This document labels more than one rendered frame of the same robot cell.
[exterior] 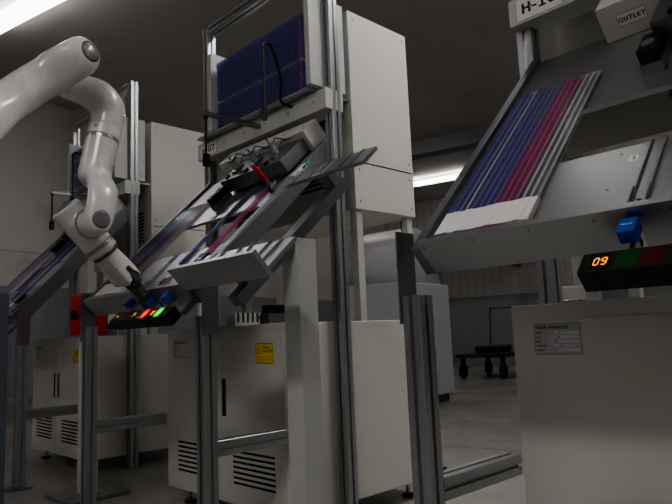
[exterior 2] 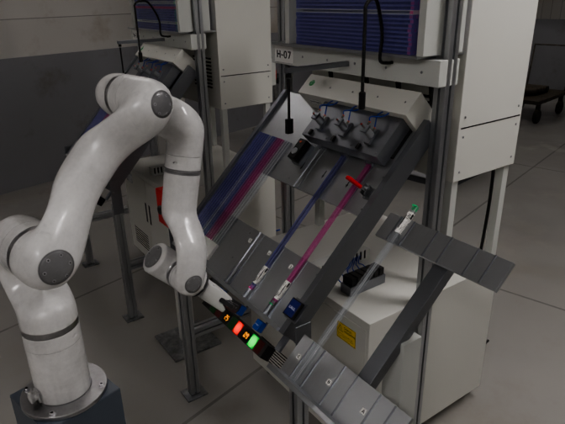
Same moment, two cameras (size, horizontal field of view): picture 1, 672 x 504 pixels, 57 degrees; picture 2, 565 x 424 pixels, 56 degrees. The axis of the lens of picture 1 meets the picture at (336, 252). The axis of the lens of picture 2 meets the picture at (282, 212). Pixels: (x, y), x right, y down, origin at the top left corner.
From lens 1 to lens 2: 1.11 m
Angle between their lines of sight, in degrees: 31
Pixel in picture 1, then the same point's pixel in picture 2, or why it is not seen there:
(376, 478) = (434, 405)
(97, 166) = (182, 212)
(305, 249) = (410, 352)
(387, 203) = (487, 161)
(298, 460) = not seen: outside the picture
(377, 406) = (444, 354)
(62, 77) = (134, 142)
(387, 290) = not seen: hidden behind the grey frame
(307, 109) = (412, 76)
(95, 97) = (171, 129)
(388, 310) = not seen: hidden behind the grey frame
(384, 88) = (509, 17)
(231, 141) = (312, 61)
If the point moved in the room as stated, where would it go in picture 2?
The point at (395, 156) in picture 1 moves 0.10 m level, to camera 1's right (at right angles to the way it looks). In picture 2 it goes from (505, 102) to (540, 102)
